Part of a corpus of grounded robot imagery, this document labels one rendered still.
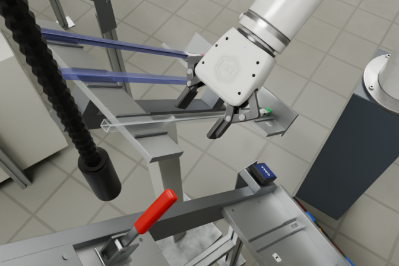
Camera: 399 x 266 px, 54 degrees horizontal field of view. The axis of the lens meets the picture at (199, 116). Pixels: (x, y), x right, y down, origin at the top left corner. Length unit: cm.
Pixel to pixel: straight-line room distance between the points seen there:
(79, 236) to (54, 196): 124
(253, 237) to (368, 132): 56
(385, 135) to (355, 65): 100
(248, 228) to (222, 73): 26
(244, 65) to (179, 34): 147
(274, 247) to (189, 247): 84
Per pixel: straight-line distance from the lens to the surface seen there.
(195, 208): 60
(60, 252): 37
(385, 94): 105
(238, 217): 68
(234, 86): 61
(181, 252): 152
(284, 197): 82
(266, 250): 68
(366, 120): 110
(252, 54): 61
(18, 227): 169
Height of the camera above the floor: 148
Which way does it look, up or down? 58 degrees down
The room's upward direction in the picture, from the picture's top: straight up
